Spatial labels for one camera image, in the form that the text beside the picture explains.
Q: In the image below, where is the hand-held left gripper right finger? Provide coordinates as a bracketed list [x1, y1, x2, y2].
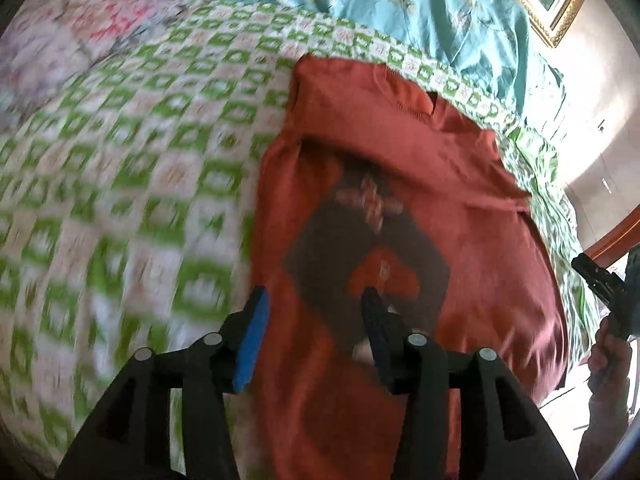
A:
[361, 287, 577, 480]

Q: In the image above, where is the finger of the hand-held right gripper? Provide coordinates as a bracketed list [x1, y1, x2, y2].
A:
[571, 252, 629, 307]

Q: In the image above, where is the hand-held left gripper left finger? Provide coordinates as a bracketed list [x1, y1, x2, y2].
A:
[54, 285, 271, 480]

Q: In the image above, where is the red knit sweater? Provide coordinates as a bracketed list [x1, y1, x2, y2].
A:
[247, 55, 571, 480]

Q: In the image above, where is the person's right forearm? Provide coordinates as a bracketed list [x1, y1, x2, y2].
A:
[574, 385, 640, 480]

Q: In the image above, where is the person's right hand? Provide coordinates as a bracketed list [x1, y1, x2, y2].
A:
[587, 310, 635, 395]

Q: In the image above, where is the wooden furniture edge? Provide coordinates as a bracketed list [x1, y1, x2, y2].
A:
[584, 217, 640, 262]

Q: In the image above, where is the green checkered bed sheet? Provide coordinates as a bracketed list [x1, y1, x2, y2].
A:
[0, 0, 598, 466]

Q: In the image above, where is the teal floral quilt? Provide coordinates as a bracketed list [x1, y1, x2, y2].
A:
[167, 0, 567, 128]

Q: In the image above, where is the floral ruffled pillow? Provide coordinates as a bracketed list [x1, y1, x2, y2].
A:
[0, 0, 201, 111]

